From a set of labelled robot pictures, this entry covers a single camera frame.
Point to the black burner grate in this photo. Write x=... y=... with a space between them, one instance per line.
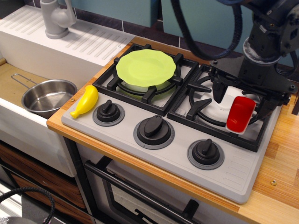
x=197 y=109
x=156 y=99

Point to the wooden drawer front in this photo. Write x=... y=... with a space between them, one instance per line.
x=26 y=171

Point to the black oven door handle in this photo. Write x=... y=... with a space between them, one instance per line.
x=100 y=170

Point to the black left burner grate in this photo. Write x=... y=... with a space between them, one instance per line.
x=156 y=99

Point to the black right burner grate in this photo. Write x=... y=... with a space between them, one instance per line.
x=197 y=109

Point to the red salmon sushi toy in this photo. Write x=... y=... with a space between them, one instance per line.
x=240 y=114

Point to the toy oven door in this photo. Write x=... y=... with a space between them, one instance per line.
x=129 y=210

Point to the black stove knob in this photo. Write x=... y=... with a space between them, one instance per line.
x=205 y=154
x=154 y=133
x=108 y=114

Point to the black middle stove knob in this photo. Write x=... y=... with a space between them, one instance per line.
x=154 y=133

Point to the yellow toy banana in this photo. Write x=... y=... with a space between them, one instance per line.
x=87 y=102

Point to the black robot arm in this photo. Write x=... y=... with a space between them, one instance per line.
x=275 y=34

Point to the grey toy stove top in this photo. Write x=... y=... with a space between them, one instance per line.
x=178 y=127

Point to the stainless steel pot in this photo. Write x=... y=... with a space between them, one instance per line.
x=47 y=97

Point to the grey toy faucet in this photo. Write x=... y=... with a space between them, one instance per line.
x=57 y=20

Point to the black right stove knob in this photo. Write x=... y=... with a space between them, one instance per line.
x=205 y=154

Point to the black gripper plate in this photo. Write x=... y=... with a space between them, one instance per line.
x=251 y=78

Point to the light green plastic plate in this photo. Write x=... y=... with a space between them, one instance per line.
x=145 y=68

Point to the black left stove knob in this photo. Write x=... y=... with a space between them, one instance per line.
x=108 y=114

